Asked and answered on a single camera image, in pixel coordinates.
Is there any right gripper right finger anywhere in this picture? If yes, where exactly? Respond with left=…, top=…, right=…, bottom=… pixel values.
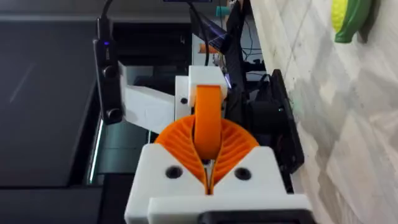
left=211, top=119, right=287, bottom=196

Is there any yellow green toy corn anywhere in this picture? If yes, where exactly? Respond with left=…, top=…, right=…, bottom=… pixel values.
left=330, top=0, right=373, bottom=44

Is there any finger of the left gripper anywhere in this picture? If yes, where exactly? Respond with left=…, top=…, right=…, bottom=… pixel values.
left=174, top=65, right=228, bottom=161

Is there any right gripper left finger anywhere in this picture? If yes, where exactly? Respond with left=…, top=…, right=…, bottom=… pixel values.
left=124, top=114, right=209, bottom=224

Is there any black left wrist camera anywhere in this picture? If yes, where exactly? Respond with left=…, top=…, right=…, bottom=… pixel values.
left=93, top=15, right=124, bottom=126

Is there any thin black cable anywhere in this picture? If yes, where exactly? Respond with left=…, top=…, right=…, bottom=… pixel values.
left=187, top=1, right=211, bottom=67

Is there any black camera cable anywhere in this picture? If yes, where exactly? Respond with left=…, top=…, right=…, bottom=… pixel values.
left=99, top=0, right=114, bottom=20

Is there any black rail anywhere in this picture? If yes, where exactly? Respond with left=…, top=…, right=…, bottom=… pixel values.
left=269, top=68, right=306, bottom=194

